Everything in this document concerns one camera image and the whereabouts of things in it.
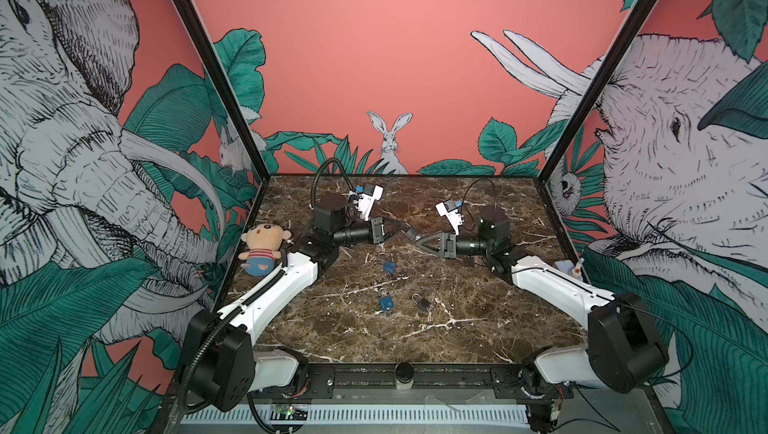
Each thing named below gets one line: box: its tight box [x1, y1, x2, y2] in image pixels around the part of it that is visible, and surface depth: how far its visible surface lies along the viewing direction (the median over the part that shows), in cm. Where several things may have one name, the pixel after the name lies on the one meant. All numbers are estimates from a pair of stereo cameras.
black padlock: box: [412, 293, 434, 313], surface depth 90 cm
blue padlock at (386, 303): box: [379, 296, 395, 311], surface depth 89 cm
